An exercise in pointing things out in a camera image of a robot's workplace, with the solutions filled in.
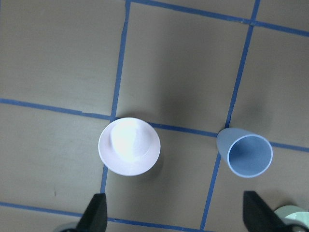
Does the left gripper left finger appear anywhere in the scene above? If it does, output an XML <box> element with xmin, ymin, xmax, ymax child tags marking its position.
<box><xmin>75</xmin><ymin>193</ymin><xmax>107</xmax><ymax>232</ymax></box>

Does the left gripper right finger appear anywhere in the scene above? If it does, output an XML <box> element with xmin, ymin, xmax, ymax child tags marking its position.
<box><xmin>242</xmin><ymin>191</ymin><xmax>286</xmax><ymax>232</ymax></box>

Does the green plate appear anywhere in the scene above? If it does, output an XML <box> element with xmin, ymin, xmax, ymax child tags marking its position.
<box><xmin>274</xmin><ymin>205</ymin><xmax>309</xmax><ymax>227</ymax></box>

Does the pink bowl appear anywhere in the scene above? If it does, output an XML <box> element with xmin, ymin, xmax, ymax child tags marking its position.
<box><xmin>98</xmin><ymin>117</ymin><xmax>161</xmax><ymax>176</ymax></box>

